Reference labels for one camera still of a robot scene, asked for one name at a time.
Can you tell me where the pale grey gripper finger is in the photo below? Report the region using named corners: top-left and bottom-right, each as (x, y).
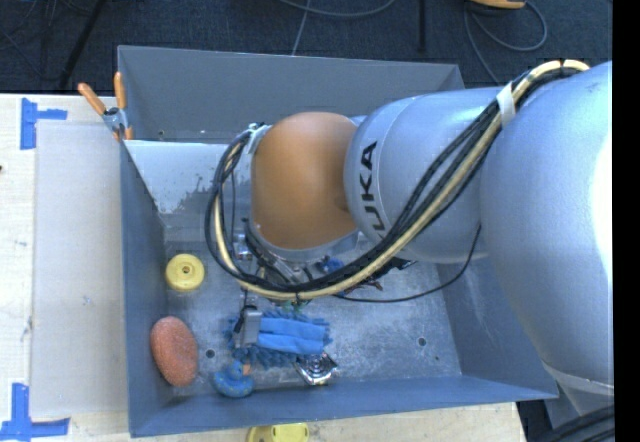
top-left (240, 308), bottom-right (264, 348)

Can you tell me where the blue fringed cloth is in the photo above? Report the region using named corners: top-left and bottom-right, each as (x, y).
top-left (222, 308), bottom-right (334, 372)

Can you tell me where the blue toy duck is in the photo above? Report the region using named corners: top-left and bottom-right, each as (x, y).
top-left (211, 360), bottom-right (256, 399)

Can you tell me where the clear glass faceted thing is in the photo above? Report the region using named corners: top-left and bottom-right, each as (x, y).
top-left (293, 352), bottom-right (339, 387)

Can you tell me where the orange oval scrubber sponge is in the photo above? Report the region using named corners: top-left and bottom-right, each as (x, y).
top-left (149, 315), bottom-right (201, 388)

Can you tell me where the yellow round disc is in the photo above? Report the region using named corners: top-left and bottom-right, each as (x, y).
top-left (165, 253), bottom-right (206, 293)

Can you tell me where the grey metal bin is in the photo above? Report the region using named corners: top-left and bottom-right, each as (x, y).
top-left (116, 45), bottom-right (560, 439)

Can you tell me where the pale wood flat board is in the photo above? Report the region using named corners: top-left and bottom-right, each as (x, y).
top-left (28, 119), bottom-right (127, 425)

